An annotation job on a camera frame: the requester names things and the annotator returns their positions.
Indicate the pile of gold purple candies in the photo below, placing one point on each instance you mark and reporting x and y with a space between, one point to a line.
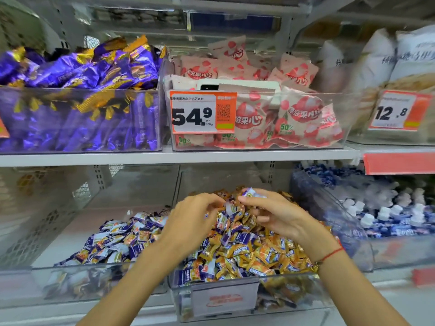
244 251

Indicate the person's left fingers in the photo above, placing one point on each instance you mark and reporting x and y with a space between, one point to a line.
210 200

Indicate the person's left hand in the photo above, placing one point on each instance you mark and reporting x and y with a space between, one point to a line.
185 224

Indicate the small purple white candy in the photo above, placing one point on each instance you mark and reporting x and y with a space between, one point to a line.
253 192

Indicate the person's right forearm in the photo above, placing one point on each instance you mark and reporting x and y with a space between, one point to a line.
356 291

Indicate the pile of purple gold packets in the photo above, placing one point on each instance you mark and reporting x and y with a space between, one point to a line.
81 95

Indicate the clear plastic bin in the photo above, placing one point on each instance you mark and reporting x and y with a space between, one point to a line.
81 122
356 234
306 132
394 115
78 281

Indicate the white shelf board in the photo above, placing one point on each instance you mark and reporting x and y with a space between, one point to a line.
176 156

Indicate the orange white price tag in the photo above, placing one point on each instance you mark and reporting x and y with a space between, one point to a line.
203 112
397 111

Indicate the pile of blue white candies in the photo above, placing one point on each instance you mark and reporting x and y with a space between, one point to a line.
384 207

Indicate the pile of pink white packets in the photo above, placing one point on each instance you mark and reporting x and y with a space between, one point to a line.
272 108

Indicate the person's right hand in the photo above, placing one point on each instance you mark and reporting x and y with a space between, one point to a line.
289 217

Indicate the person's left forearm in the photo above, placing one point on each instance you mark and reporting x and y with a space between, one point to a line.
136 285

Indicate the white snack bag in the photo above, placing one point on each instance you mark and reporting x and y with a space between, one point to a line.
331 66
416 54
372 61

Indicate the clear bin with white label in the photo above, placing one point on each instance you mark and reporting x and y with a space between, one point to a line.
238 295

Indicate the red shelf strip label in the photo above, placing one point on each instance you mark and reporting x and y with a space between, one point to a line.
399 163

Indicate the person's right fingers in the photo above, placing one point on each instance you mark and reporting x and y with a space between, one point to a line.
258 202

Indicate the pile of purple white candies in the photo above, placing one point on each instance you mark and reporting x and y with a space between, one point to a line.
115 237

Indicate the small red shelf tag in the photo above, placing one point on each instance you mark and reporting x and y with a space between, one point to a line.
424 277

